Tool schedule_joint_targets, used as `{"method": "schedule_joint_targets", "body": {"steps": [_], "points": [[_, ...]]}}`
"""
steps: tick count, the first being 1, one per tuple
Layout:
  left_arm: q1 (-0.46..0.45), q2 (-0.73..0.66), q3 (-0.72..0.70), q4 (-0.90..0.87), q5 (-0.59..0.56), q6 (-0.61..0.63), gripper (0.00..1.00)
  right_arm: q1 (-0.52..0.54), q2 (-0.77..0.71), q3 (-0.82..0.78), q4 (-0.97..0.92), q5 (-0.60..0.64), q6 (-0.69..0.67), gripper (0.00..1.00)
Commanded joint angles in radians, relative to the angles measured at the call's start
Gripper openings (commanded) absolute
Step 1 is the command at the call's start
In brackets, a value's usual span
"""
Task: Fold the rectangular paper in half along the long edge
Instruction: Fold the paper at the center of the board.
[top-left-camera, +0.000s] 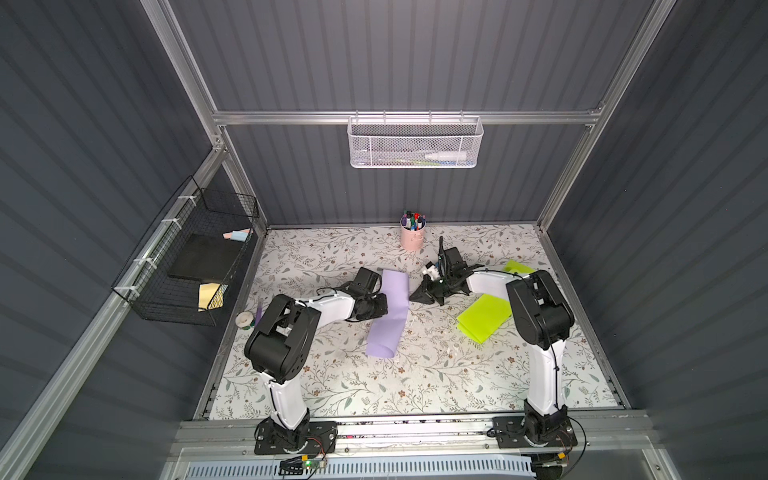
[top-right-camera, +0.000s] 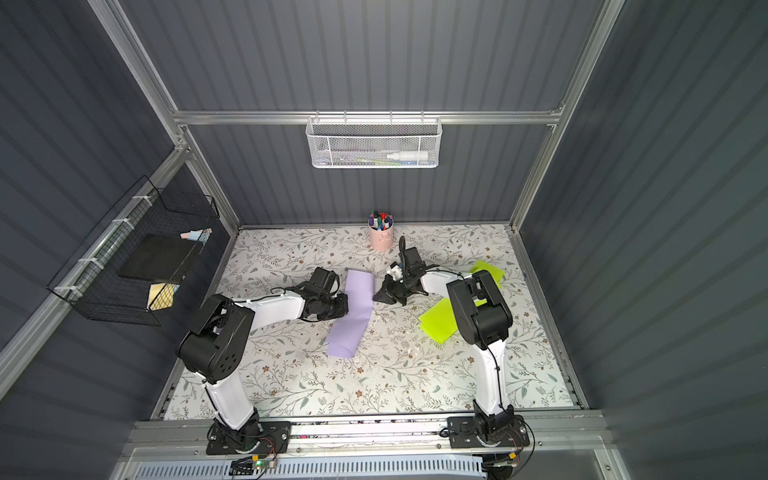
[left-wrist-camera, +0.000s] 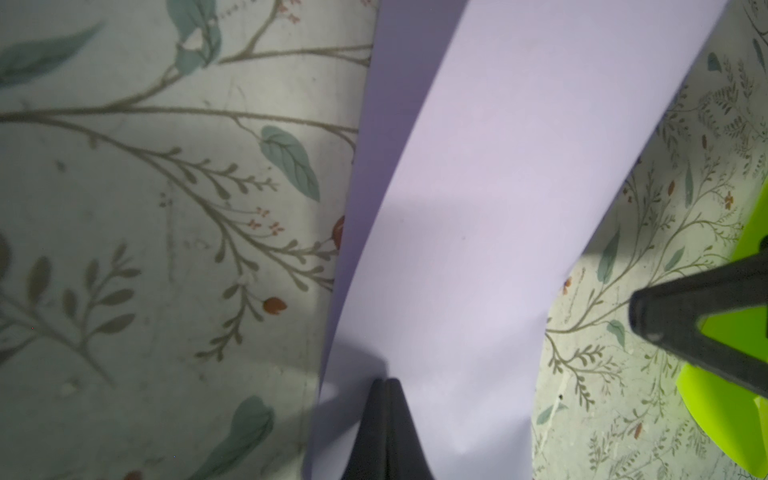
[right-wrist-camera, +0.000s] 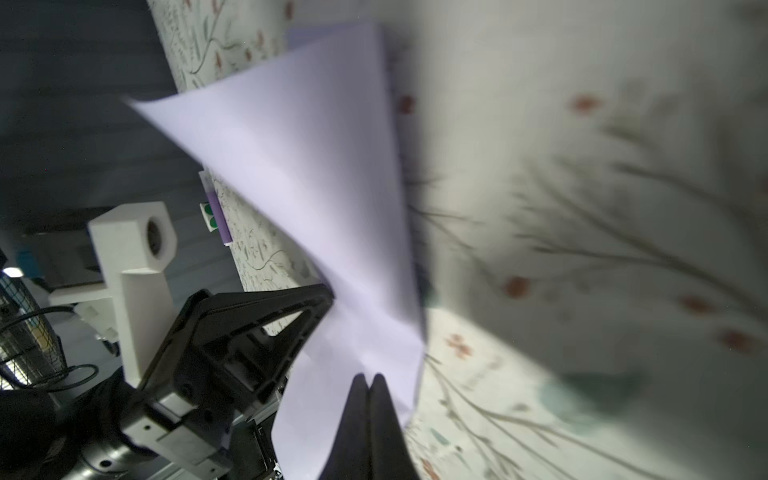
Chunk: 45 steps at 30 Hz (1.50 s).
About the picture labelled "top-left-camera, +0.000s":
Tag lavender paper sheet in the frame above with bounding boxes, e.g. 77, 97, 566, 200
366, 270, 409, 359

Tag lime green paper sheet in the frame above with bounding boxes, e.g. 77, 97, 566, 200
457, 295, 512, 344

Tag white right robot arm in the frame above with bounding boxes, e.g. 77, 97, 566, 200
409, 264, 575, 436

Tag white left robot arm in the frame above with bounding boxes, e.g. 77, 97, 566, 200
244, 267, 388, 433

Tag pink pen cup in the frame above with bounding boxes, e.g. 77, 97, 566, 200
400, 219, 424, 252

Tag colored markers in cup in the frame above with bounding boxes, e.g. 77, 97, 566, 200
400, 210, 426, 231

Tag purple marker pen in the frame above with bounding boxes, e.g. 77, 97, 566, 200
252, 301, 263, 328

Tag white bottle in basket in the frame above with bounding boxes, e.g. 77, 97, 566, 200
424, 151, 468, 165

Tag white tape roll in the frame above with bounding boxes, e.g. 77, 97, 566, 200
235, 311, 255, 330

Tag pastel sticky notes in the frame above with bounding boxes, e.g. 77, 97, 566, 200
223, 229, 252, 242

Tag yellow sticky note pad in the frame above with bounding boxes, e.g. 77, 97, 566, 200
198, 283, 228, 311

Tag black notebook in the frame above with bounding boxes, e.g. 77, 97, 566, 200
168, 234, 243, 283

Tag green circuit board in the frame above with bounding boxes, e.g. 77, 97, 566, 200
278, 456, 327, 478

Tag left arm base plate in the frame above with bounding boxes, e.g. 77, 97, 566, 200
254, 418, 338, 456

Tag white wire mesh basket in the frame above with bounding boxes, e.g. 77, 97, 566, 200
347, 114, 484, 169

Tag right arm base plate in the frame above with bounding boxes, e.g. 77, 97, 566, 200
486, 415, 579, 450

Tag black wire wall basket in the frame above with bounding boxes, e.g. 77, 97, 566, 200
113, 178, 260, 327

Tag aluminium mounting rail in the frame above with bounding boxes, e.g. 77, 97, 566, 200
170, 409, 661, 459

